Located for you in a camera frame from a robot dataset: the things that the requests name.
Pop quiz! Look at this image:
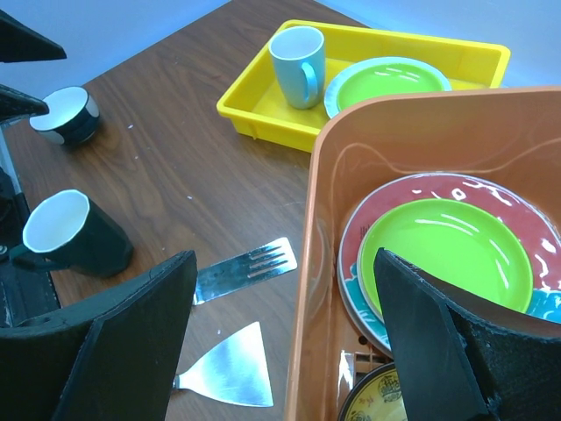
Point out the red and teal plate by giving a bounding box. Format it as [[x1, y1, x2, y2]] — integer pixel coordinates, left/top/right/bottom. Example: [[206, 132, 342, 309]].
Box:
[[337, 172, 560, 357]]

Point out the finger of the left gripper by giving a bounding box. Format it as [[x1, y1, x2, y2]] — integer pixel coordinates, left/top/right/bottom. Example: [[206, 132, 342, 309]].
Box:
[[0, 85, 49, 123], [0, 11, 67, 63]]

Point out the white scalloped plate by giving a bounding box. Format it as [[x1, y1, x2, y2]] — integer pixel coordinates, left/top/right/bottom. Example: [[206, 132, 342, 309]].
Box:
[[323, 56, 451, 118]]

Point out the lime green plate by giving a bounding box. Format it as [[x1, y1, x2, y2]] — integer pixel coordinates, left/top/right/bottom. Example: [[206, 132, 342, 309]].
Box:
[[357, 198, 533, 317], [337, 63, 447, 110]]

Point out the yellow plastic tray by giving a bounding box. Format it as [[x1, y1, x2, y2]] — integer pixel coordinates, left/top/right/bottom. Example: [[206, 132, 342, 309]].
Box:
[[217, 21, 511, 153]]

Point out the solid spatula wooden handle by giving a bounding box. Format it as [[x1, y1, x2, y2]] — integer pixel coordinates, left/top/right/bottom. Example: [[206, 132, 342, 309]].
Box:
[[172, 321, 273, 408]]

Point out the slotted spatula wooden handle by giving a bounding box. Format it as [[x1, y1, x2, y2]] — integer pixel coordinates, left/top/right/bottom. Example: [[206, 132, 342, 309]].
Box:
[[193, 237, 297, 305]]

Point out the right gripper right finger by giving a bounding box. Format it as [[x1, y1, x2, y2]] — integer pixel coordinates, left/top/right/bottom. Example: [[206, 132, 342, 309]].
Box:
[[373, 248, 560, 420]]

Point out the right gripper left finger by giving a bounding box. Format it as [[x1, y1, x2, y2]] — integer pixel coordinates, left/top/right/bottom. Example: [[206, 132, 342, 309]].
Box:
[[1, 251, 197, 420]]

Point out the yellow patterned plate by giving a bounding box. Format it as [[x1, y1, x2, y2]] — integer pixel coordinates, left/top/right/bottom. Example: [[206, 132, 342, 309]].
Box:
[[337, 363, 407, 421]]

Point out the light blue mug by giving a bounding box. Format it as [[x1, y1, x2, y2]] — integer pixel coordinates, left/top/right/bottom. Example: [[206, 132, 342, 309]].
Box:
[[268, 25, 326, 110]]

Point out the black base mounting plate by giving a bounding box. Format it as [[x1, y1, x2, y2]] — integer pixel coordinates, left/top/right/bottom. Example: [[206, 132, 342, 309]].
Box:
[[0, 122, 62, 330]]

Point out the small white dish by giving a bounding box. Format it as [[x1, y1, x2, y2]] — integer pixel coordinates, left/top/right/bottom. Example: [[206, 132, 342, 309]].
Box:
[[29, 86, 100, 147]]

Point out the white cup green handle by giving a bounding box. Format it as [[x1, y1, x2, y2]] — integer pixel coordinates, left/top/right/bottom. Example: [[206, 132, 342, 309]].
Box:
[[9, 189, 133, 278]]

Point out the orange plastic dish bin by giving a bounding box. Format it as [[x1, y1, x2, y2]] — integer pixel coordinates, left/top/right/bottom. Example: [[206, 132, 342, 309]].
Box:
[[284, 86, 560, 420]]

